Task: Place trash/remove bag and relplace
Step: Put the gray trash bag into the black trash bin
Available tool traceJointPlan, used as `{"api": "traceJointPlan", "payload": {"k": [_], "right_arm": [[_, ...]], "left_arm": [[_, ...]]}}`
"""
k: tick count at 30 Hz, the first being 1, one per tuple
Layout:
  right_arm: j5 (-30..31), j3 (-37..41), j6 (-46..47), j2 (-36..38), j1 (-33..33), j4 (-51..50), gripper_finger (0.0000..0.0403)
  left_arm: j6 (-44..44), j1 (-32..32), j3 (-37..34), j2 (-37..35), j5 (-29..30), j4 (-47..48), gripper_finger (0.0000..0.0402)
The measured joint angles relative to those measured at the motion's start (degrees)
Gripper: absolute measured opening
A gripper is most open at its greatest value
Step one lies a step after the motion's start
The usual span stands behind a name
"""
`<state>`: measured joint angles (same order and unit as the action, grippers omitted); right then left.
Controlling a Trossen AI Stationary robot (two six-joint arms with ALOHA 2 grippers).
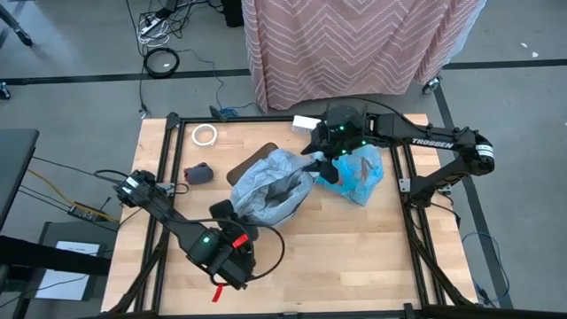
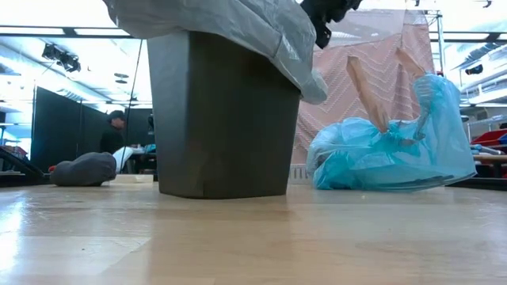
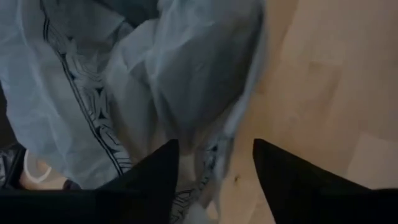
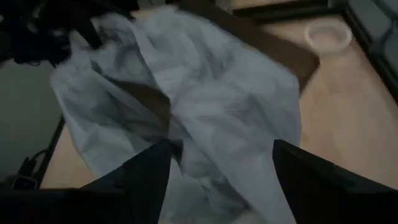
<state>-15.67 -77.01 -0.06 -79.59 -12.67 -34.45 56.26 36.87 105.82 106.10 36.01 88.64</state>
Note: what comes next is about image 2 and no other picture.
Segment grey plastic trash bag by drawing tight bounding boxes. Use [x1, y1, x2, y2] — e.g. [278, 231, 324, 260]
[101, 0, 330, 106]

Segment grey plastic trash bin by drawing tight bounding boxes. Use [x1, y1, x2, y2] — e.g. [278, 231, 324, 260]
[146, 29, 303, 200]

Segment blue plastic trash bag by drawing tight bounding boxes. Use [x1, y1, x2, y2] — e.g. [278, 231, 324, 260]
[306, 46, 479, 194]

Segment pink chevron cloth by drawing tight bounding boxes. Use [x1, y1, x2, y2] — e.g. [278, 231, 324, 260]
[290, 7, 437, 166]

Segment red storage bin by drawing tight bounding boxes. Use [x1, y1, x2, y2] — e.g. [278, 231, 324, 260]
[470, 128, 507, 148]

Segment wooden table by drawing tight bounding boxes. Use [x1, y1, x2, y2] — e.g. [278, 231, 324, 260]
[472, 153, 507, 178]

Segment person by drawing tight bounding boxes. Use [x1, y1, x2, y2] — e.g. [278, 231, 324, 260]
[97, 109, 128, 156]

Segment black ceiling-mounted device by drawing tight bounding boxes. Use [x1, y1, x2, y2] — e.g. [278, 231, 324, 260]
[40, 42, 82, 74]

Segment dark grey soft bundle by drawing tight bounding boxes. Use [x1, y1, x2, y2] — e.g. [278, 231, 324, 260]
[48, 151, 118, 188]

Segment black partition panels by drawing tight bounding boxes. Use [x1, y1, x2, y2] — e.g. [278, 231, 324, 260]
[29, 85, 156, 173]

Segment white slotted cable duct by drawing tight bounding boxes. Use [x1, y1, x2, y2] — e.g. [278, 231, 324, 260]
[288, 163, 314, 186]

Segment hanging black cable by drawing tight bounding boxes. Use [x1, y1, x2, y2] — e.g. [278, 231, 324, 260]
[117, 38, 144, 175]

